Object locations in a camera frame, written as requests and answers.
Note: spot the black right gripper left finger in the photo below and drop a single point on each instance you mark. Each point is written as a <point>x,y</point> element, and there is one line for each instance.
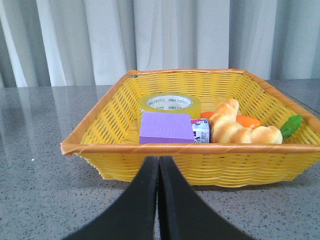
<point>132,215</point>

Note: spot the yellow packing tape roll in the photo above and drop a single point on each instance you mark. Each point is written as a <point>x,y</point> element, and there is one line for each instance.
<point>169,102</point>

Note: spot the toy bread croissant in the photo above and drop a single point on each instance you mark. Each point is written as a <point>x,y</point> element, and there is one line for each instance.
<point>225,129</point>

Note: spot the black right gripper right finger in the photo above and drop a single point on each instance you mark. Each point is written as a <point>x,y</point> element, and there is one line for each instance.
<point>183,215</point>

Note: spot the purple sponge block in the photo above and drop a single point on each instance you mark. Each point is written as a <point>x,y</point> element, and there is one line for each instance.
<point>165,128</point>

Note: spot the white curtain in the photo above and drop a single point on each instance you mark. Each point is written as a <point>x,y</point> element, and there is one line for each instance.
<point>53,43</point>

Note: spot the orange toy carrot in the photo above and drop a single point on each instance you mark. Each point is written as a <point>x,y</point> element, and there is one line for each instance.
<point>290,126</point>

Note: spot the yellow woven basket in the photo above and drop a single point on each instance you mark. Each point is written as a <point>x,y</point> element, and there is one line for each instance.
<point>108,136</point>

